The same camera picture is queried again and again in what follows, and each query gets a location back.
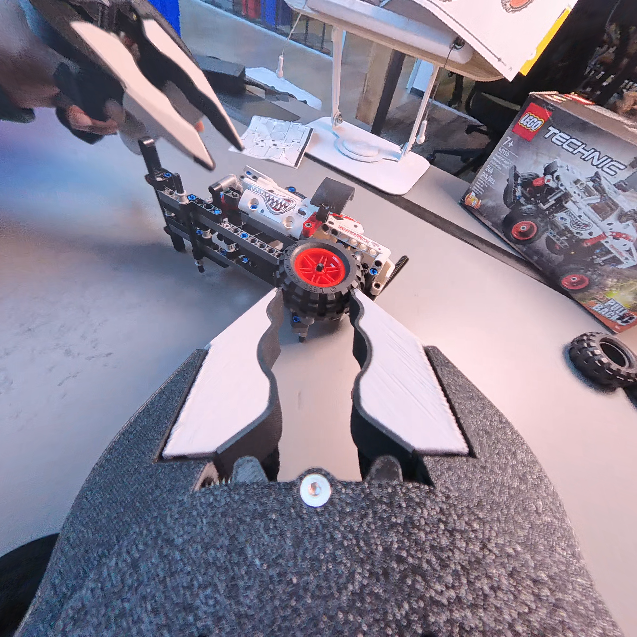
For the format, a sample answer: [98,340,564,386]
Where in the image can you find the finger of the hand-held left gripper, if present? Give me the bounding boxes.
[140,18,246,153]
[70,20,217,171]

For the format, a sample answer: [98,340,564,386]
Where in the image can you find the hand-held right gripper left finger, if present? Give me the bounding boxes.
[162,290,285,460]

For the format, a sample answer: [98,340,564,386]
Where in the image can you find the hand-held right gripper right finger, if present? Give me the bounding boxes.
[348,290,471,458]

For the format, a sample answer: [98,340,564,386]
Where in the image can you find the black toy tire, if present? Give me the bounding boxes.
[276,239,361,319]
[568,331,637,390]

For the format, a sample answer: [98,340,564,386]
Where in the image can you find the red toy wheel hub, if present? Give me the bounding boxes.
[293,246,350,290]

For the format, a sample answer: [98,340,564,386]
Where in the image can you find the white toy brick truck model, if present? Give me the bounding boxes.
[138,138,411,344]

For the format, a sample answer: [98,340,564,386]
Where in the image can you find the toy truck set box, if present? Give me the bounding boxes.
[460,92,637,334]

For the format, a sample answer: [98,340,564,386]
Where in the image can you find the person's left hand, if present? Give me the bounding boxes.
[0,25,125,142]

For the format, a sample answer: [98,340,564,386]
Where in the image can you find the blue plastic bin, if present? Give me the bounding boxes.
[148,0,183,35]

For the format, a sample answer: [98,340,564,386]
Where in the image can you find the red and blue crates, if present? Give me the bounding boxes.
[204,0,334,52]

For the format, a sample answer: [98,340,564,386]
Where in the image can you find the white sticker sheet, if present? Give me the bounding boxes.
[229,115,315,169]

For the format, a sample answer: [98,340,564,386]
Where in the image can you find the white booklet stand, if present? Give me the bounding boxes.
[284,0,510,197]

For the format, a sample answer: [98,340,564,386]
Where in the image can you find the black office chair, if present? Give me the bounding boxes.
[428,85,520,178]

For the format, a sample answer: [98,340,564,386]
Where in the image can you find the printed paper sheet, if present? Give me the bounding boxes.
[413,0,580,82]

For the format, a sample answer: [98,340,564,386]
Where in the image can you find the thin white cord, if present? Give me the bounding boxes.
[276,8,299,80]

